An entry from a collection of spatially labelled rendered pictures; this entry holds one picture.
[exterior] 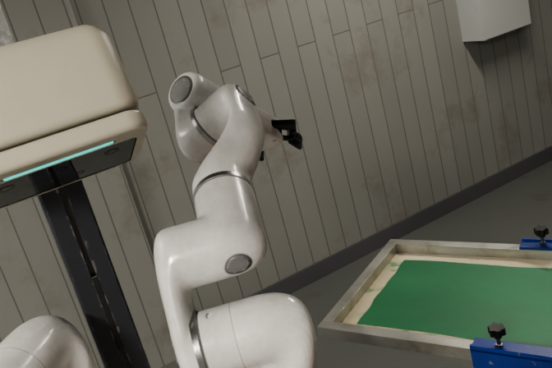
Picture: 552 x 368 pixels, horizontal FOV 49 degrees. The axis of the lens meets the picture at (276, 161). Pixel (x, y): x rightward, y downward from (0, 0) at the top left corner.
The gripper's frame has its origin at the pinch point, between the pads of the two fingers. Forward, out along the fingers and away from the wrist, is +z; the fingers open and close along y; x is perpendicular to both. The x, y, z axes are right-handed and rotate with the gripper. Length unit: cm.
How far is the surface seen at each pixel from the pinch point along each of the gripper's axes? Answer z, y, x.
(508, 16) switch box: 309, 2, 219
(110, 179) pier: 117, -191, 78
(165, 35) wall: 116, -153, 158
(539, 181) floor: 402, -16, 122
